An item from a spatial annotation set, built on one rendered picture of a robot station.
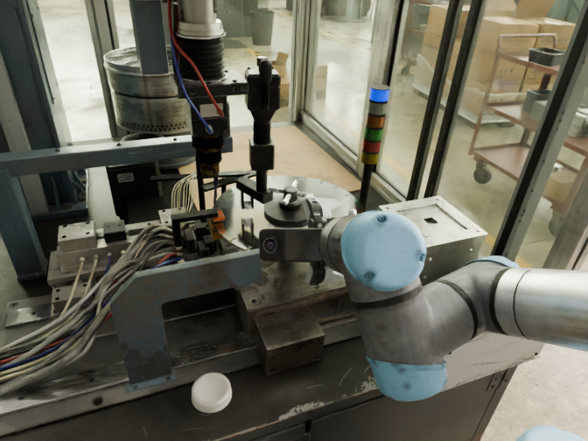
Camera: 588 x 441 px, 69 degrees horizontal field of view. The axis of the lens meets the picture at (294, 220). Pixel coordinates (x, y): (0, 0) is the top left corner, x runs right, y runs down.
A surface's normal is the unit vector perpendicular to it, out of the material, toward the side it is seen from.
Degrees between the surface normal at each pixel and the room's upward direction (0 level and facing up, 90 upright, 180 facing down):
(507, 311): 86
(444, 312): 30
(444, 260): 90
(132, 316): 90
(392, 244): 56
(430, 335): 49
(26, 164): 90
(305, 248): 63
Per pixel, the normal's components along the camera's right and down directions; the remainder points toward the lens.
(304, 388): 0.04, -0.84
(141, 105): -0.10, 0.54
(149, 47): 0.36, 0.52
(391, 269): 0.14, -0.01
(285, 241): -0.40, 0.04
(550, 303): -0.87, -0.17
